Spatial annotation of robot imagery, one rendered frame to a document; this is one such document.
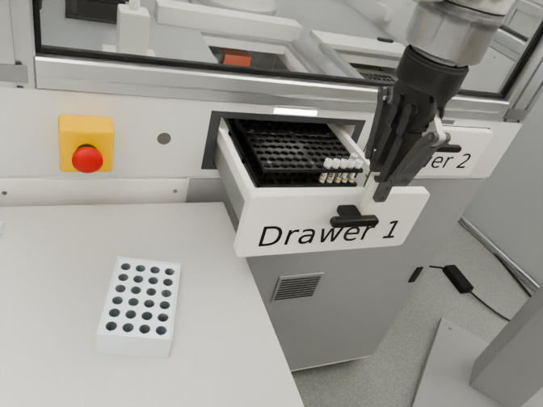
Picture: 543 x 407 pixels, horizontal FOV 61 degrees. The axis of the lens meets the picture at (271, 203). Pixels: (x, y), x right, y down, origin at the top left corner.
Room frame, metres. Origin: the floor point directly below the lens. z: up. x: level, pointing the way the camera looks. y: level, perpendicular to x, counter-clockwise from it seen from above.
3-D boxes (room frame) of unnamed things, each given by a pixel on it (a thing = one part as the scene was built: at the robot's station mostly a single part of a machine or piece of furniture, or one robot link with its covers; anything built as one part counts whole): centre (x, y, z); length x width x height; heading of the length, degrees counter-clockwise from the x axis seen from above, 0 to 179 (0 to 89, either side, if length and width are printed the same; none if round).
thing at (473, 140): (0.87, -0.27, 0.87); 0.29 x 0.02 x 0.11; 120
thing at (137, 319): (0.37, 0.12, 0.78); 0.12 x 0.08 x 0.04; 15
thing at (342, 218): (0.52, -0.11, 0.91); 0.07 x 0.04 x 0.01; 120
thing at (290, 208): (0.54, -0.10, 0.87); 0.29 x 0.02 x 0.11; 120
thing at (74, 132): (0.53, 0.28, 0.88); 0.07 x 0.05 x 0.07; 120
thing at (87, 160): (0.51, 0.26, 0.88); 0.04 x 0.03 x 0.04; 120
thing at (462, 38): (0.54, -0.13, 1.16); 0.09 x 0.09 x 0.06
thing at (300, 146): (0.72, 0.00, 0.87); 0.22 x 0.18 x 0.06; 30
